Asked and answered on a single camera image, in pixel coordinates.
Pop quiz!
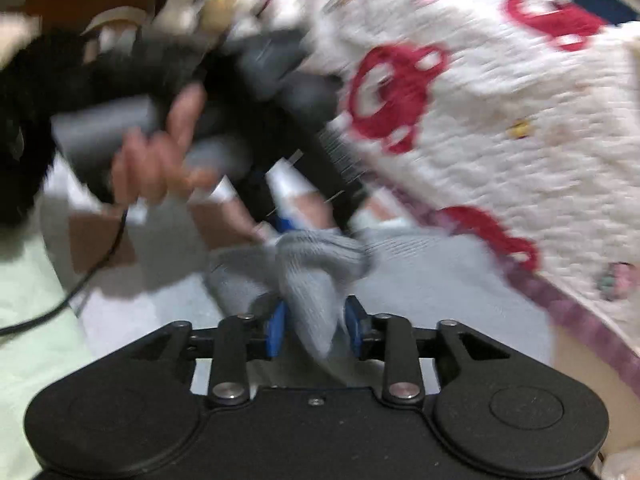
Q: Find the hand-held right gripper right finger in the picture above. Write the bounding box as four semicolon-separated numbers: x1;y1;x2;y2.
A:
342;295;511;406

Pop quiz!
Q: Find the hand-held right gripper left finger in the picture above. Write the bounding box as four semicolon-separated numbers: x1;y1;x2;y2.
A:
129;302;289;408

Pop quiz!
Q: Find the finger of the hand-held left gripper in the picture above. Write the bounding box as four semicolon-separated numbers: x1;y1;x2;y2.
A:
292;127;371;233
234;166;295;234

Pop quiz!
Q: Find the grey sweater with black cat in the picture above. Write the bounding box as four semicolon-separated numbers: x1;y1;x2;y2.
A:
200;227;557;387

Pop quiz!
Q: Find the person's left hand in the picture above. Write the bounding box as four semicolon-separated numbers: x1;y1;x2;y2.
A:
111;82;236;206

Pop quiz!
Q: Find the white quilted bedspread red print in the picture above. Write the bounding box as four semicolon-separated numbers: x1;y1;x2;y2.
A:
265;0;640;363

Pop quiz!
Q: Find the cream mattress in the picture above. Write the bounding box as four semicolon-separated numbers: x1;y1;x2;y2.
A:
552;327;640;463

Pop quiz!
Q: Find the pale green cloth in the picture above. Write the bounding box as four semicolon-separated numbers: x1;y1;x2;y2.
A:
0;230;96;480

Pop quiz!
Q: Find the black cable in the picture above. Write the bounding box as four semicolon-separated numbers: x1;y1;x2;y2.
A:
0;205;129;341

